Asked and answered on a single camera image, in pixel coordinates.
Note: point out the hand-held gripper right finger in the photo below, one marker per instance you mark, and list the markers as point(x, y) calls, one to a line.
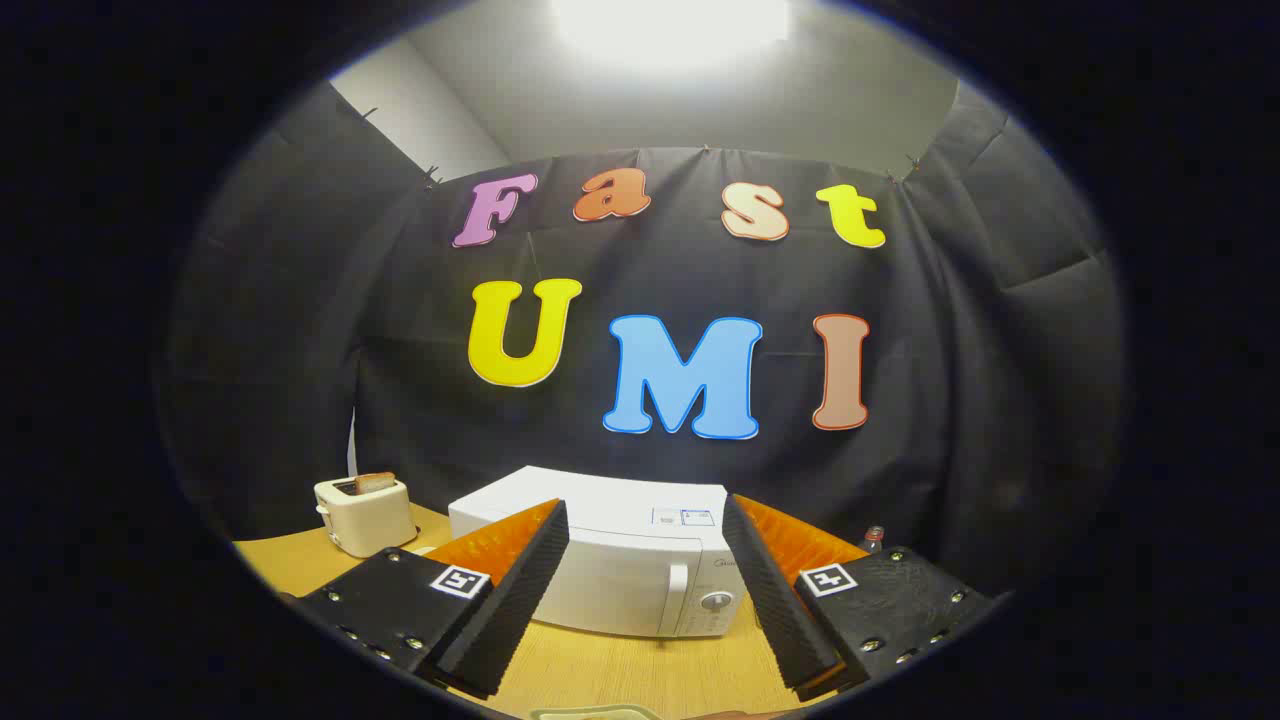
point(775, 600)

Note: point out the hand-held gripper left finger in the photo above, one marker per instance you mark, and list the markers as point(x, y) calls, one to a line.
point(510, 610)

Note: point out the white microwave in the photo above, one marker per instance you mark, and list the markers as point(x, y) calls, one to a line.
point(630, 560)

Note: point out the red label plastic bottle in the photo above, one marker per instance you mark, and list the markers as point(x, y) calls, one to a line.
point(873, 541)

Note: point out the white plate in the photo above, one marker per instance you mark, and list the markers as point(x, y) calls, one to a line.
point(590, 713)

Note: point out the white toaster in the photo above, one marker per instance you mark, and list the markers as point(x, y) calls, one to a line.
point(365, 520)

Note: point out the toast slice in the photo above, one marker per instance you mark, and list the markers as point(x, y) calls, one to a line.
point(375, 482)

